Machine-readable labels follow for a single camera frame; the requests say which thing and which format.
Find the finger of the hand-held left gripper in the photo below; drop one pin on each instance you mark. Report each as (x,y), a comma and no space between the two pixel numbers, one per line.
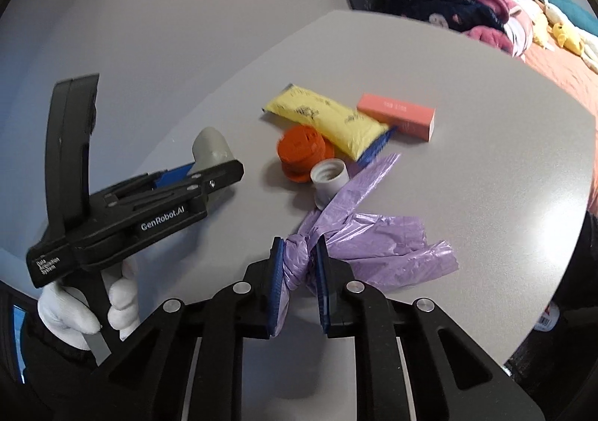
(224,173)
(175,174)

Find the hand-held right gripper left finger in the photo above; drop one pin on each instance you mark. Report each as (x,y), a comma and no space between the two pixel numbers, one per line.
(278,290)

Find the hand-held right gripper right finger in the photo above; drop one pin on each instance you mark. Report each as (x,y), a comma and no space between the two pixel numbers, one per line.
(323,290)

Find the purple plastic bag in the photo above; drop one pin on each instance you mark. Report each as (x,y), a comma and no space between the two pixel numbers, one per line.
(373,243)

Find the person's left forearm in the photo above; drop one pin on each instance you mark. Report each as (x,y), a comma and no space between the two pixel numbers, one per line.
(51,369)

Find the person's left hand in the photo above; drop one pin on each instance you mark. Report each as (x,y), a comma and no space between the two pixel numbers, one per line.
(124,304)

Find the orange ribbed cap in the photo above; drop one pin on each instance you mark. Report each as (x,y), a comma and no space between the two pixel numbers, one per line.
(301,152)

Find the white threaded cap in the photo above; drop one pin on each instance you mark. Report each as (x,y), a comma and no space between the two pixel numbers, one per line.
(329,180)

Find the yellow snack packet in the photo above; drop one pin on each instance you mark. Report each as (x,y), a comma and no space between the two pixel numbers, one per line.
(327,117)

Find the pink cardboard box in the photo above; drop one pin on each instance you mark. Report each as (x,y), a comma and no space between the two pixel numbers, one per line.
(397,115)

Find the bed with orange sheet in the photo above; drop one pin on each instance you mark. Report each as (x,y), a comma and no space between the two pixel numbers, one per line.
(570,94)

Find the pink and white blanket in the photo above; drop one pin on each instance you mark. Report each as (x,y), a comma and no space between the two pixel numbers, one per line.
(518,24)

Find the pale yellow plush toy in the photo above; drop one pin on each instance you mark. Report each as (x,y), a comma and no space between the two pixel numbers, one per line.
(542,31)

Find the yellow plush duck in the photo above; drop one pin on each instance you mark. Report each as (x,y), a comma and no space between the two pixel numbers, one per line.
(567,38)

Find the yellow and white plush toys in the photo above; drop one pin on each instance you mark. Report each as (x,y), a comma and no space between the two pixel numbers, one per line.
(591,45)

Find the teal cushion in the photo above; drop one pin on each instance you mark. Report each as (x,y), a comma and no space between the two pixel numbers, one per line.
(577,12)

